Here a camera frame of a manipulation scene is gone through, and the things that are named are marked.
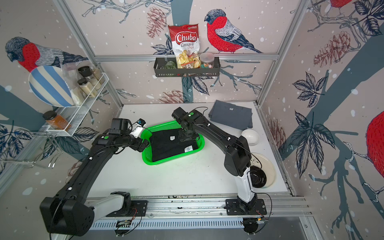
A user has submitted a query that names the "clear plastic bag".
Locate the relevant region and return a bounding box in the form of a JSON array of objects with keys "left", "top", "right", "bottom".
[{"left": 61, "top": 62, "right": 87, "bottom": 107}]

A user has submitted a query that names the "metal wire hook rack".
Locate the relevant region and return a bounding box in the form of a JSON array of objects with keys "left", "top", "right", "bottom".
[{"left": 1, "top": 129, "right": 64, "bottom": 171}]

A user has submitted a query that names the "green object in shelf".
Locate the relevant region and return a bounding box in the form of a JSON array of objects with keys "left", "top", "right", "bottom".
[{"left": 164, "top": 61, "right": 178, "bottom": 70}]

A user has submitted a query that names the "tall black-lid spice jar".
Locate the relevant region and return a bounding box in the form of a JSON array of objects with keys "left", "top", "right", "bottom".
[{"left": 78, "top": 66, "right": 102, "bottom": 90}]

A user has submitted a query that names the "white wire wall rack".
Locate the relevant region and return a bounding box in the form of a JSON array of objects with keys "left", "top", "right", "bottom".
[{"left": 46, "top": 73, "right": 110, "bottom": 137}]

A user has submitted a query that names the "Chuba cassava chips bag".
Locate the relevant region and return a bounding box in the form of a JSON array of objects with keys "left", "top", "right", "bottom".
[{"left": 168, "top": 25, "right": 201, "bottom": 69}]

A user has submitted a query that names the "black t-shirt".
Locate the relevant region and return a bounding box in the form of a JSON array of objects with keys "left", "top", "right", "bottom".
[{"left": 150, "top": 129, "right": 199, "bottom": 162}]

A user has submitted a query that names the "grey t-shirt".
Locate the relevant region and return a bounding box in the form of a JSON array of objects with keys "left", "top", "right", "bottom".
[{"left": 209, "top": 101, "right": 253, "bottom": 130}]

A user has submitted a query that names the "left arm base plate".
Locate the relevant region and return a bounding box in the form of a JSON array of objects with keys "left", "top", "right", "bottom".
[{"left": 107, "top": 200, "right": 149, "bottom": 218}]

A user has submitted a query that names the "orange spice jar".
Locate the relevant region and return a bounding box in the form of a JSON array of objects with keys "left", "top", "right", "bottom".
[{"left": 43, "top": 111, "right": 72, "bottom": 131}]

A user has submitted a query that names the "green plastic basket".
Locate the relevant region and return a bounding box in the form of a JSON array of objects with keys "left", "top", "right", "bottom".
[{"left": 141, "top": 121, "right": 205, "bottom": 166}]

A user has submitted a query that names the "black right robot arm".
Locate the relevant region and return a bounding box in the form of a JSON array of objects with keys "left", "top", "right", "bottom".
[{"left": 172, "top": 107, "right": 257, "bottom": 204}]

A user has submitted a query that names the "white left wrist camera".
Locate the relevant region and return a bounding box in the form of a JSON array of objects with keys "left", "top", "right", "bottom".
[{"left": 131, "top": 119, "right": 146, "bottom": 138}]

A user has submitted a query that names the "white bowl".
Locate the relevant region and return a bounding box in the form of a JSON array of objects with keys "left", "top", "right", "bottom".
[{"left": 242, "top": 129, "right": 260, "bottom": 146}]

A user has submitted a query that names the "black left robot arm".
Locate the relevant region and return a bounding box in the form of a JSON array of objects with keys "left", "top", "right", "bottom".
[{"left": 40, "top": 118, "right": 150, "bottom": 237}]

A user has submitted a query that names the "black bowl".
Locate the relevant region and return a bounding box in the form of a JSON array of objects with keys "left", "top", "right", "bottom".
[{"left": 249, "top": 166, "right": 267, "bottom": 188}]

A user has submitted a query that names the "blue striped white plate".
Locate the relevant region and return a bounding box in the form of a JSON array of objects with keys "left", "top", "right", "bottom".
[{"left": 29, "top": 66, "right": 74, "bottom": 107}]

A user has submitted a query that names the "short black-lid spice jar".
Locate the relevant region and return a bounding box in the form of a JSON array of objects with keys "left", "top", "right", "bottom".
[{"left": 77, "top": 78, "right": 97, "bottom": 98}]

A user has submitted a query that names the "clear lidded candy jar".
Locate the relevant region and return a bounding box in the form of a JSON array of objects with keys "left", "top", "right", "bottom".
[{"left": 200, "top": 52, "right": 215, "bottom": 69}]

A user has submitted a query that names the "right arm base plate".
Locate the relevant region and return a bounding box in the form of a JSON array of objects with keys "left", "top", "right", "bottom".
[{"left": 224, "top": 199, "right": 267, "bottom": 216}]

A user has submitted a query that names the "cream plate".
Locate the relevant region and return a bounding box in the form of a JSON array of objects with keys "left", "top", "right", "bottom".
[{"left": 251, "top": 153, "right": 277, "bottom": 189}]

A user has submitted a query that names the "black wall shelf basket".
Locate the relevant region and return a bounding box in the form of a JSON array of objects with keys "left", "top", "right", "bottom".
[{"left": 154, "top": 57, "right": 221, "bottom": 77}]

